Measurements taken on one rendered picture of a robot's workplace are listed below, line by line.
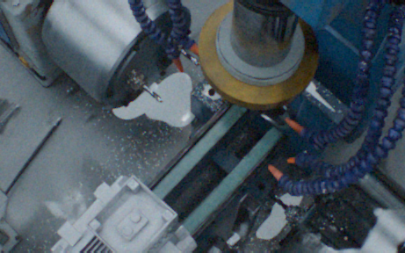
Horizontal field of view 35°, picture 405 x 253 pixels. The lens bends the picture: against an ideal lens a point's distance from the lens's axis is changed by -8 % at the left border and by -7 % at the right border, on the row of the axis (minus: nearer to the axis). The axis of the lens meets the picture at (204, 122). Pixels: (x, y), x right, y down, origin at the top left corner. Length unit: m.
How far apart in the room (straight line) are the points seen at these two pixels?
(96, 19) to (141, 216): 0.36
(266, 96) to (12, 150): 0.75
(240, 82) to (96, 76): 0.35
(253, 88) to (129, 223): 0.32
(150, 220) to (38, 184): 0.44
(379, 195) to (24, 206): 0.79
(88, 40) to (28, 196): 0.44
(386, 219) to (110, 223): 0.47
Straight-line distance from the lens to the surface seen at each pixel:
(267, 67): 0.98
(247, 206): 1.02
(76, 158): 1.53
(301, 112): 1.26
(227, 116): 1.42
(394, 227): 1.15
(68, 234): 1.21
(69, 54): 1.29
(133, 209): 1.15
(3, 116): 1.61
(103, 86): 1.26
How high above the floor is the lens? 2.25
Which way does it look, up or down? 70 degrees down
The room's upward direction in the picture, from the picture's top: 2 degrees clockwise
